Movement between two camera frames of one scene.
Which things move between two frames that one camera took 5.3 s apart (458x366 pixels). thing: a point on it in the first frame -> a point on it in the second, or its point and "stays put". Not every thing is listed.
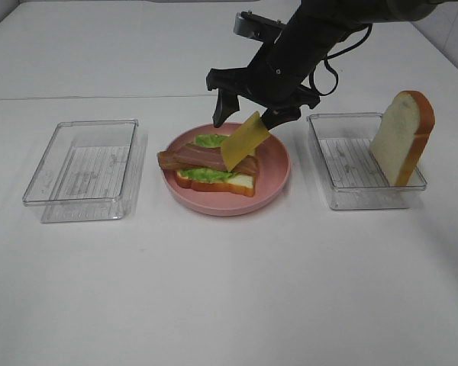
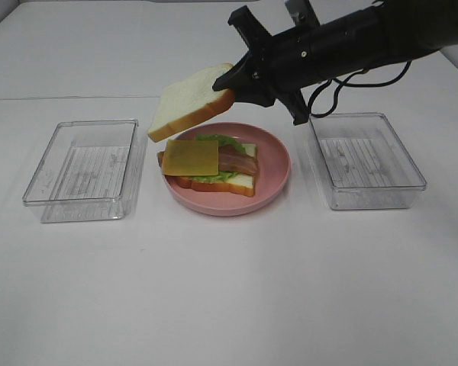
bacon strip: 210,158 -> 230,158
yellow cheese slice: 244,139 -> 191,158
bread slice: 402,135 -> 189,98
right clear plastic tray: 343,161 stays put
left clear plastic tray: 90,171 stays put
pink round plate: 273,172 stays put
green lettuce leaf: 207,174 stays put
